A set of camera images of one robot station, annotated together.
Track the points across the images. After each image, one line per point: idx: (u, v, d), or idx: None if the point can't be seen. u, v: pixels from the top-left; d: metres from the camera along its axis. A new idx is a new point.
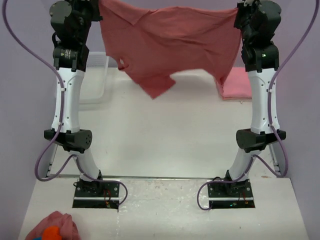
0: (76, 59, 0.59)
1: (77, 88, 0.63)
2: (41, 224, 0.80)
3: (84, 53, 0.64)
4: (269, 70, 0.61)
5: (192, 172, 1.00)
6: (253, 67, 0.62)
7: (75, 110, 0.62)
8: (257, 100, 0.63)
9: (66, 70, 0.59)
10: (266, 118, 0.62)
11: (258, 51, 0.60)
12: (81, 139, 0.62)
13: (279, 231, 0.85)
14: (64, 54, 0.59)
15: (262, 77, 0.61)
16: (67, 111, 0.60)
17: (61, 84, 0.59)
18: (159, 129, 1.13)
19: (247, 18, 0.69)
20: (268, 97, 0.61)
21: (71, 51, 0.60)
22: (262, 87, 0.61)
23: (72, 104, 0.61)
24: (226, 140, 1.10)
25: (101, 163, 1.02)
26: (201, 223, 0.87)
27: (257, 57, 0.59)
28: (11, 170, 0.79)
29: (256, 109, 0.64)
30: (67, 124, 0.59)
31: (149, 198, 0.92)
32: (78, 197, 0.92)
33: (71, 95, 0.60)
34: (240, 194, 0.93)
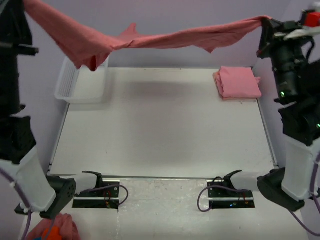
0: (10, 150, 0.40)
1: (29, 167, 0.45)
2: (41, 224, 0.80)
3: (22, 125, 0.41)
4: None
5: (192, 171, 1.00)
6: (301, 136, 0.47)
7: (39, 191, 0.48)
8: (298, 169, 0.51)
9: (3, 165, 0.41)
10: (308, 187, 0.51)
11: (311, 120, 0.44)
12: (60, 206, 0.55)
13: (279, 232, 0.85)
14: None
15: (311, 151, 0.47)
16: (29, 199, 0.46)
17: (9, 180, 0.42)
18: (159, 129, 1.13)
19: (285, 57, 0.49)
20: (314, 169, 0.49)
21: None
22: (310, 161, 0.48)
23: (34, 189, 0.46)
24: (226, 140, 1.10)
25: (102, 163, 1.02)
26: (201, 223, 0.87)
27: (312, 131, 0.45)
28: None
29: (293, 176, 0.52)
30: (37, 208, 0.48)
31: (149, 198, 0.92)
32: (78, 197, 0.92)
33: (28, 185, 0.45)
34: (240, 194, 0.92)
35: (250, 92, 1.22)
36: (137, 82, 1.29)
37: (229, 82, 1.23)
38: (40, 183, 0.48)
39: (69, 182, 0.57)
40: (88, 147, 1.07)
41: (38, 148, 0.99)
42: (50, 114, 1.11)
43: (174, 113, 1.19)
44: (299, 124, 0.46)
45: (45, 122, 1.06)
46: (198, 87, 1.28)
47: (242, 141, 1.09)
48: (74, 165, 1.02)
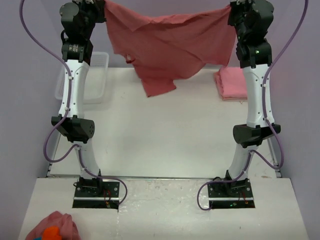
0: (83, 53, 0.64)
1: (83, 79, 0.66)
2: (41, 224, 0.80)
3: (89, 48, 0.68)
4: (262, 66, 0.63)
5: (192, 171, 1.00)
6: (247, 63, 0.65)
7: (81, 98, 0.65)
8: (251, 97, 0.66)
9: (73, 62, 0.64)
10: (261, 113, 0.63)
11: (252, 48, 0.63)
12: (86, 126, 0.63)
13: (279, 232, 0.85)
14: (72, 48, 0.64)
15: (254, 72, 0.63)
16: (74, 97, 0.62)
17: (69, 73, 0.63)
18: (158, 129, 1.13)
19: (240, 16, 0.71)
20: (261, 92, 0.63)
21: (78, 45, 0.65)
22: (256, 83, 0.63)
23: (79, 90, 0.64)
24: (225, 139, 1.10)
25: (102, 163, 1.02)
26: (202, 223, 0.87)
27: (251, 54, 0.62)
28: (12, 168, 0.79)
29: (251, 104, 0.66)
30: (74, 109, 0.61)
31: (149, 198, 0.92)
32: (78, 197, 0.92)
33: (79, 82, 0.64)
34: (240, 194, 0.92)
35: None
36: (137, 82, 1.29)
37: (229, 83, 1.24)
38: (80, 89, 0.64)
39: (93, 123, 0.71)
40: None
41: (38, 149, 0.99)
42: (50, 115, 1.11)
43: (173, 113, 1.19)
44: (245, 52, 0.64)
45: (45, 123, 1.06)
46: (198, 87, 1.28)
47: None
48: (73, 165, 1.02)
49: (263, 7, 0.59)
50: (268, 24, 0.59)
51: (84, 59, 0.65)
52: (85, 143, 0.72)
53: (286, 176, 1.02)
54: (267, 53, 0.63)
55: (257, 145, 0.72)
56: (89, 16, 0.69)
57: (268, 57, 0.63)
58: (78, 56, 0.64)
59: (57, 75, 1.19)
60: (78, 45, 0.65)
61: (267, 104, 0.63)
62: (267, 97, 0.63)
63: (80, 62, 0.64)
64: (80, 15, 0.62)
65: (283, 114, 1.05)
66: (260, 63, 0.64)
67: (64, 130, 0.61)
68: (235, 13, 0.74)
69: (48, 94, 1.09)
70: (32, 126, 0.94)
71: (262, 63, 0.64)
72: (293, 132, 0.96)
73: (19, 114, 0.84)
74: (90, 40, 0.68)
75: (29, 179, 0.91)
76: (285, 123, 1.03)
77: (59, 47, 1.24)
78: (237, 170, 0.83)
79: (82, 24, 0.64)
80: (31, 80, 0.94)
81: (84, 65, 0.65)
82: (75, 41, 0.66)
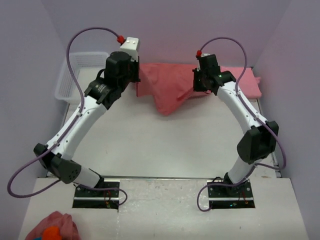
0: (105, 95, 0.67)
1: (91, 119, 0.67)
2: (41, 224, 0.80)
3: (114, 96, 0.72)
4: (229, 84, 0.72)
5: (192, 171, 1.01)
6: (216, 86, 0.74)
7: (76, 139, 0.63)
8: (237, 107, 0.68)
9: (91, 99, 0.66)
10: (249, 115, 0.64)
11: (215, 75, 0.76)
12: (66, 170, 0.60)
13: (279, 232, 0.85)
14: (99, 87, 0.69)
15: (226, 88, 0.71)
16: (69, 135, 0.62)
17: (80, 109, 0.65)
18: (158, 129, 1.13)
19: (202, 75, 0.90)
20: (239, 99, 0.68)
21: (105, 87, 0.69)
22: (231, 95, 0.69)
23: (78, 130, 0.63)
24: (225, 139, 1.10)
25: (101, 164, 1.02)
26: (202, 223, 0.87)
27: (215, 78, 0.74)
28: (11, 168, 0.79)
29: (238, 114, 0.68)
30: (62, 146, 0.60)
31: (149, 198, 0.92)
32: (78, 197, 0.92)
33: (84, 121, 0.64)
34: (240, 194, 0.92)
35: (250, 92, 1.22)
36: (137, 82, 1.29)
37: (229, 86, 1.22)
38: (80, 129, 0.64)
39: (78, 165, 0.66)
40: (88, 148, 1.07)
41: None
42: (50, 115, 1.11)
43: (173, 114, 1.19)
44: (212, 81, 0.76)
45: (45, 123, 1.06)
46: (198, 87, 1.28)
47: None
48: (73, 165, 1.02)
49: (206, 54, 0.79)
50: (215, 61, 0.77)
51: (103, 102, 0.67)
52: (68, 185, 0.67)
53: (286, 176, 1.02)
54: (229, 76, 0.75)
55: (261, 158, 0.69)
56: (132, 72, 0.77)
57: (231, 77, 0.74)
58: (100, 96, 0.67)
59: (57, 76, 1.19)
60: (107, 86, 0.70)
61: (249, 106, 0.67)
62: (246, 101, 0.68)
63: (97, 103, 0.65)
64: (125, 64, 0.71)
65: (283, 114, 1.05)
66: (226, 82, 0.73)
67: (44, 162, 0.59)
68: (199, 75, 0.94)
69: (48, 94, 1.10)
70: (32, 126, 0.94)
71: (228, 82, 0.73)
72: (294, 132, 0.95)
73: (18, 114, 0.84)
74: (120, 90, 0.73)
75: (29, 179, 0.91)
76: (285, 123, 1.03)
77: (59, 48, 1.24)
78: (238, 176, 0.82)
79: (122, 73, 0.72)
80: (31, 80, 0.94)
81: (100, 107, 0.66)
82: (107, 84, 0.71)
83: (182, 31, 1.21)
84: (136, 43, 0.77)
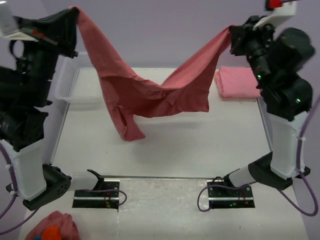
0: (15, 139, 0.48)
1: (29, 161, 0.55)
2: (41, 224, 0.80)
3: (34, 126, 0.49)
4: (300, 116, 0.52)
5: (192, 171, 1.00)
6: (283, 113, 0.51)
7: (32, 180, 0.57)
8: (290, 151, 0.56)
9: (8, 145, 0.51)
10: (294, 164, 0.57)
11: (290, 93, 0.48)
12: (44, 199, 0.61)
13: (279, 232, 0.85)
14: (3, 127, 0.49)
15: (292, 126, 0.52)
16: (20, 184, 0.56)
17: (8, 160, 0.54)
18: (158, 129, 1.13)
19: (256, 47, 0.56)
20: (297, 143, 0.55)
21: (11, 122, 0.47)
22: (292, 135, 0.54)
23: (23, 178, 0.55)
24: (225, 140, 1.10)
25: (101, 164, 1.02)
26: (201, 223, 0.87)
27: (292, 105, 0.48)
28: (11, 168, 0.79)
29: (281, 153, 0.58)
30: (22, 194, 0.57)
31: (149, 198, 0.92)
32: (78, 197, 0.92)
33: (20, 169, 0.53)
34: (239, 194, 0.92)
35: (250, 92, 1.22)
36: None
37: (232, 87, 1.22)
38: (25, 176, 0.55)
39: (63, 181, 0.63)
40: (88, 147, 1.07)
41: None
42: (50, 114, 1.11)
43: (174, 114, 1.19)
44: (281, 99, 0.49)
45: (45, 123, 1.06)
46: None
47: (242, 141, 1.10)
48: (73, 164, 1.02)
49: (301, 39, 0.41)
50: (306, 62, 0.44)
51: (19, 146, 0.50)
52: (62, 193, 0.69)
53: None
54: (308, 99, 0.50)
55: None
56: (33, 69, 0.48)
57: (307, 103, 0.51)
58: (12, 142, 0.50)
59: (56, 76, 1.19)
60: (12, 120, 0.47)
61: (301, 155, 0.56)
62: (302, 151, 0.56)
63: (15, 150, 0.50)
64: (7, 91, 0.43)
65: None
66: (297, 113, 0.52)
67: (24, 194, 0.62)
68: (250, 39, 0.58)
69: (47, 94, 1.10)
70: None
71: (299, 112, 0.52)
72: None
73: None
74: (38, 114, 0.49)
75: None
76: None
77: None
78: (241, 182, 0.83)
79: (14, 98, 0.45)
80: None
81: (23, 152, 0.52)
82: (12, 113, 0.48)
83: (182, 30, 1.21)
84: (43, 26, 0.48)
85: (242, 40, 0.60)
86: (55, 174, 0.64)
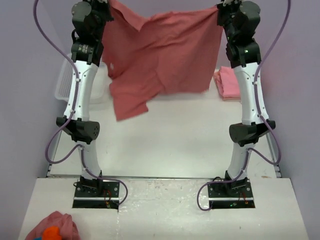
0: (92, 54, 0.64)
1: (90, 82, 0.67)
2: (41, 224, 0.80)
3: (99, 49, 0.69)
4: (251, 64, 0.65)
5: (192, 171, 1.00)
6: (237, 63, 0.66)
7: (87, 101, 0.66)
8: (243, 95, 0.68)
9: (81, 62, 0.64)
10: (255, 110, 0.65)
11: (241, 48, 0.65)
12: (91, 130, 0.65)
13: (280, 232, 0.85)
14: (82, 48, 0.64)
15: (245, 70, 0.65)
16: (79, 100, 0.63)
17: (76, 75, 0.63)
18: (159, 129, 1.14)
19: (228, 17, 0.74)
20: (254, 89, 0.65)
21: (88, 46, 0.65)
22: (253, 112, 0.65)
23: (86, 93, 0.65)
24: (225, 140, 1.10)
25: (102, 163, 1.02)
26: (202, 223, 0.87)
27: (241, 53, 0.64)
28: (12, 168, 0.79)
29: (244, 104, 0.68)
30: (79, 112, 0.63)
31: (148, 198, 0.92)
32: (78, 197, 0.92)
33: (85, 85, 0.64)
34: (240, 194, 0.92)
35: None
36: None
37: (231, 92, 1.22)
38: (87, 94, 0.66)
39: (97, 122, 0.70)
40: None
41: (38, 149, 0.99)
42: (50, 115, 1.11)
43: (174, 114, 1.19)
44: (234, 51, 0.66)
45: (45, 123, 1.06)
46: None
47: None
48: (73, 165, 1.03)
49: (251, 9, 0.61)
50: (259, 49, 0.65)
51: (92, 60, 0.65)
52: (89, 144, 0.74)
53: (286, 175, 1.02)
54: (256, 51, 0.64)
55: (254, 143, 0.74)
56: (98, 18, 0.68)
57: (258, 56, 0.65)
58: (87, 57, 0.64)
59: (56, 76, 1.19)
60: (88, 44, 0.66)
61: (260, 101, 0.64)
62: (259, 94, 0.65)
63: (88, 64, 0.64)
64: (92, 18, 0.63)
65: (284, 114, 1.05)
66: (250, 62, 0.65)
67: (68, 130, 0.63)
68: (223, 14, 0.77)
69: (48, 93, 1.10)
70: (32, 125, 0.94)
71: (252, 62, 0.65)
72: (294, 132, 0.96)
73: (19, 112, 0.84)
74: (100, 41, 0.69)
75: (29, 179, 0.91)
76: (285, 123, 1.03)
77: (59, 47, 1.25)
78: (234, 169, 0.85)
79: (94, 25, 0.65)
80: (31, 78, 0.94)
81: (93, 68, 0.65)
82: (85, 41, 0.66)
83: None
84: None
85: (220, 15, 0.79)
86: None
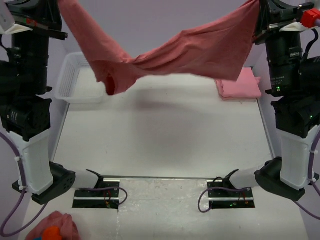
0: (24, 129, 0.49)
1: (37, 152, 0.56)
2: (41, 224, 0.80)
3: (37, 113, 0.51)
4: (313, 129, 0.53)
5: (192, 171, 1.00)
6: (294, 130, 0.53)
7: (40, 172, 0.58)
8: (293, 158, 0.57)
9: (17, 136, 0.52)
10: (306, 176, 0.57)
11: (304, 113, 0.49)
12: (53, 194, 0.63)
13: (280, 232, 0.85)
14: (11, 117, 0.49)
15: (305, 141, 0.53)
16: (29, 177, 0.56)
17: (17, 152, 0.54)
18: (159, 128, 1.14)
19: (283, 55, 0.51)
20: (310, 157, 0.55)
21: (17, 114, 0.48)
22: (304, 179, 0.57)
23: (34, 169, 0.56)
24: (226, 140, 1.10)
25: (101, 163, 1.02)
26: (202, 223, 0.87)
27: (306, 122, 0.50)
28: (12, 168, 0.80)
29: (290, 166, 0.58)
30: (31, 188, 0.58)
31: (149, 198, 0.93)
32: (78, 197, 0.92)
33: (29, 163, 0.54)
34: (240, 194, 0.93)
35: (250, 92, 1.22)
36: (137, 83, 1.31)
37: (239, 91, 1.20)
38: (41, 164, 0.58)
39: (68, 175, 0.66)
40: (88, 148, 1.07)
41: None
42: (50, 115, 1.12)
43: (175, 114, 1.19)
44: (294, 117, 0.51)
45: None
46: (197, 88, 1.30)
47: (241, 139, 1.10)
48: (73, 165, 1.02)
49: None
50: None
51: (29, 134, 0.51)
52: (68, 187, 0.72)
53: None
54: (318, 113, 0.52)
55: None
56: (27, 63, 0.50)
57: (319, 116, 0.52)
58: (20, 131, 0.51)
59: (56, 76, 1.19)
60: (19, 111, 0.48)
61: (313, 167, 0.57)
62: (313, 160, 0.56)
63: (25, 140, 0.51)
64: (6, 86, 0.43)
65: None
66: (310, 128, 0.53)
67: None
68: (274, 44, 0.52)
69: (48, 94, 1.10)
70: None
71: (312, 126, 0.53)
72: None
73: None
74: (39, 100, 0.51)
75: None
76: None
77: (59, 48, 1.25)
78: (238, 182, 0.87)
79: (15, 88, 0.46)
80: None
81: (34, 141, 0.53)
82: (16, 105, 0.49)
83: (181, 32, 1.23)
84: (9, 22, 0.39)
85: (271, 44, 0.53)
86: (58, 168, 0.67)
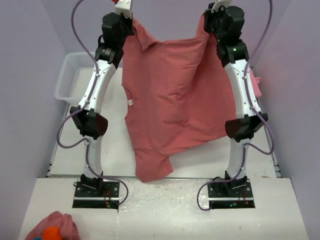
0: (113, 57, 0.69)
1: (107, 80, 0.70)
2: (41, 224, 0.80)
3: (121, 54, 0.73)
4: (240, 62, 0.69)
5: (192, 171, 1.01)
6: (227, 60, 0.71)
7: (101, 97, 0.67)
8: (235, 90, 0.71)
9: (103, 62, 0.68)
10: (247, 102, 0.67)
11: (228, 47, 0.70)
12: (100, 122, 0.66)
13: (279, 232, 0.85)
14: (105, 51, 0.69)
15: (235, 67, 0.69)
16: (96, 93, 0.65)
17: (96, 71, 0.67)
18: None
19: (216, 22, 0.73)
20: (244, 83, 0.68)
21: (110, 50, 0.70)
22: (245, 105, 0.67)
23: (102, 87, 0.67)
24: (226, 139, 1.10)
25: (102, 163, 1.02)
26: (201, 224, 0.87)
27: (230, 52, 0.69)
28: (12, 169, 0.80)
29: (237, 98, 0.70)
30: (93, 103, 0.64)
31: (149, 198, 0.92)
32: (78, 197, 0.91)
33: (103, 80, 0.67)
34: (240, 194, 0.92)
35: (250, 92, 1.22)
36: None
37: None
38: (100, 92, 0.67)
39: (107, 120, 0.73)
40: None
41: (38, 150, 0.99)
42: (50, 115, 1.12)
43: None
44: (223, 53, 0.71)
45: (46, 123, 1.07)
46: None
47: None
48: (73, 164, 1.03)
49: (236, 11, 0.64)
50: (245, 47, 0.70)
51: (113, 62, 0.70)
52: (95, 140, 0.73)
53: (285, 176, 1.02)
54: (244, 50, 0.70)
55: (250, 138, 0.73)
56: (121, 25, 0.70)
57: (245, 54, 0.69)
58: (108, 58, 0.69)
59: (57, 75, 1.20)
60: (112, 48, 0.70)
61: (251, 94, 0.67)
62: (250, 88, 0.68)
63: (109, 64, 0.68)
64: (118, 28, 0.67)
65: (284, 115, 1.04)
66: (238, 59, 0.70)
67: (78, 120, 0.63)
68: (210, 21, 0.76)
69: (48, 94, 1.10)
70: (32, 126, 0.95)
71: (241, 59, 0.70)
72: (294, 133, 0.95)
73: (19, 113, 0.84)
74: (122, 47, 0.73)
75: (29, 179, 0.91)
76: (286, 123, 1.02)
77: (59, 47, 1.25)
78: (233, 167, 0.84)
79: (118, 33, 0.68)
80: (31, 77, 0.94)
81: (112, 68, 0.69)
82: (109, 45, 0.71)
83: None
84: (130, 2, 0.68)
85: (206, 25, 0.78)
86: None
